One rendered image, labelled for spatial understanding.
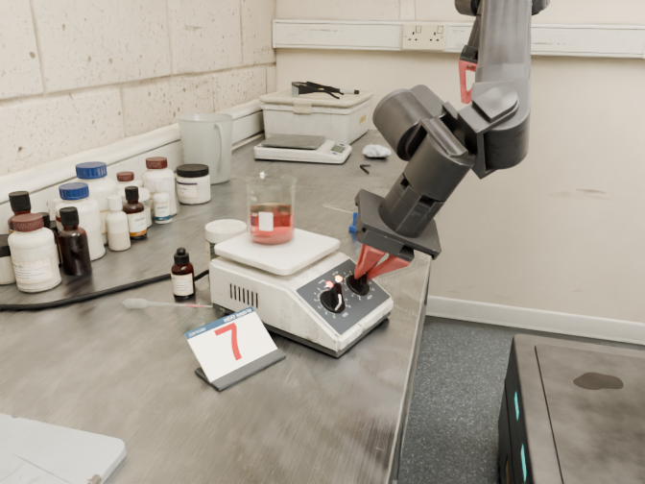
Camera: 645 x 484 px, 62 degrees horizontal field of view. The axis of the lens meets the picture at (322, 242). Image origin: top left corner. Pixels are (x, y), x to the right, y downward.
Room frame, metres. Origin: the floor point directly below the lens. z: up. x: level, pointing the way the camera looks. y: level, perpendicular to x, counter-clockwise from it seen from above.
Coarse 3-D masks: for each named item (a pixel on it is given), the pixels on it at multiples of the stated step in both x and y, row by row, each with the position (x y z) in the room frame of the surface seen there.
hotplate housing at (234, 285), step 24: (216, 264) 0.62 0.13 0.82; (240, 264) 0.61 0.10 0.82; (312, 264) 0.62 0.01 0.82; (336, 264) 0.62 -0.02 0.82; (216, 288) 0.61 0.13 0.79; (240, 288) 0.59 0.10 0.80; (264, 288) 0.57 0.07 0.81; (288, 288) 0.55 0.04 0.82; (264, 312) 0.57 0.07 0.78; (288, 312) 0.55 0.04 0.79; (312, 312) 0.53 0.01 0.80; (384, 312) 0.59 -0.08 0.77; (288, 336) 0.55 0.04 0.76; (312, 336) 0.53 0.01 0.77; (336, 336) 0.52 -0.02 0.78; (360, 336) 0.55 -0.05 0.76
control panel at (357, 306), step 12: (348, 264) 0.63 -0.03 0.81; (324, 276) 0.60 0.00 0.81; (336, 276) 0.60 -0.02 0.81; (300, 288) 0.56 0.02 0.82; (312, 288) 0.57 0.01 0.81; (324, 288) 0.57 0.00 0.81; (348, 288) 0.59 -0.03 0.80; (372, 288) 0.61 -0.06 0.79; (312, 300) 0.55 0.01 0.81; (348, 300) 0.57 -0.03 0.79; (360, 300) 0.58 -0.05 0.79; (372, 300) 0.59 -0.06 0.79; (384, 300) 0.60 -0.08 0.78; (324, 312) 0.54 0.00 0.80; (348, 312) 0.55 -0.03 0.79; (360, 312) 0.56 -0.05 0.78; (336, 324) 0.53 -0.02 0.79; (348, 324) 0.54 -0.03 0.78
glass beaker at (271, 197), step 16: (256, 176) 0.68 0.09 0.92; (272, 176) 0.68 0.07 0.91; (288, 176) 0.67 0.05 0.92; (256, 192) 0.62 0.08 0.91; (272, 192) 0.62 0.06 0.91; (288, 192) 0.63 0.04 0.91; (256, 208) 0.62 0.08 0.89; (272, 208) 0.62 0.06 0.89; (288, 208) 0.63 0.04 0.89; (256, 224) 0.62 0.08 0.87; (272, 224) 0.62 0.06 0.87; (288, 224) 0.63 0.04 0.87; (256, 240) 0.62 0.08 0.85; (272, 240) 0.62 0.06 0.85; (288, 240) 0.63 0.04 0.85
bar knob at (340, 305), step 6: (336, 288) 0.56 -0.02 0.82; (324, 294) 0.56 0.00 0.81; (330, 294) 0.56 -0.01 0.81; (336, 294) 0.55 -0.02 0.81; (342, 294) 0.55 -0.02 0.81; (324, 300) 0.55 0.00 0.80; (330, 300) 0.56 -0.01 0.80; (336, 300) 0.54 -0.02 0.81; (342, 300) 0.54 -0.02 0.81; (324, 306) 0.55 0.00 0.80; (330, 306) 0.55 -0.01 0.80; (336, 306) 0.54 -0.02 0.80; (342, 306) 0.55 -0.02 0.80; (336, 312) 0.54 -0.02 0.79
